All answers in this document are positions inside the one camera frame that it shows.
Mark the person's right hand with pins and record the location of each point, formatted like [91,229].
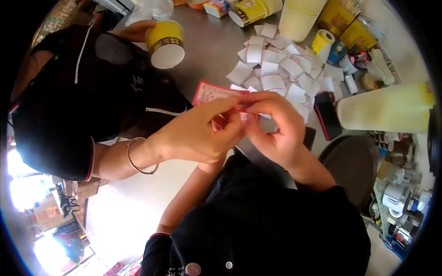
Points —
[283,134]

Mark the person's right index finger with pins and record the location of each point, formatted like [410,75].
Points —
[267,97]

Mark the person's right thumb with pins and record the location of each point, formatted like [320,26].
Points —
[263,108]

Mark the person's right fingers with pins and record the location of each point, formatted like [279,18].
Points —
[260,134]

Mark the red printed paper sheet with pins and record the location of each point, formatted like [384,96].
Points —
[212,92]

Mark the pile of white paper slips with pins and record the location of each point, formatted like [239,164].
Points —
[276,69]

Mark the dark phone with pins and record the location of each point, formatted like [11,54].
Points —
[309,137]

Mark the black phone red case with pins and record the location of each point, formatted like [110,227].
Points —
[328,115]

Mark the yellow label roll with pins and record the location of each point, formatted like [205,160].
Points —
[323,43]

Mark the blue tape dispenser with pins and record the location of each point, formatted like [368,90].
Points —
[336,52]

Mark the upright stack of pale cups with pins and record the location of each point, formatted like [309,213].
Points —
[298,19]

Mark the small white bottle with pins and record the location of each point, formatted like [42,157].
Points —
[351,82]

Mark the yellow paper cup brown band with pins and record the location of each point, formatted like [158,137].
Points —
[166,46]
[247,12]

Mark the short stack of yellow cups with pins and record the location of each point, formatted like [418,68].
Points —
[275,6]

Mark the person's body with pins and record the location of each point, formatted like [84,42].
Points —
[262,227]

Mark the round dark stool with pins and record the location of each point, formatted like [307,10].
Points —
[350,169]

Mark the colourful small box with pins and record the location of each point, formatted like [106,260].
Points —
[219,7]

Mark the yellow packs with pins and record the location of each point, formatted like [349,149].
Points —
[347,24]

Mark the long stack of pale cups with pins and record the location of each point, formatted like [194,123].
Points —
[386,108]

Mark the clear plastic bag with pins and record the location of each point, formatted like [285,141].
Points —
[150,10]

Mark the shelf with appliances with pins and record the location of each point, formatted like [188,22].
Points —
[400,193]

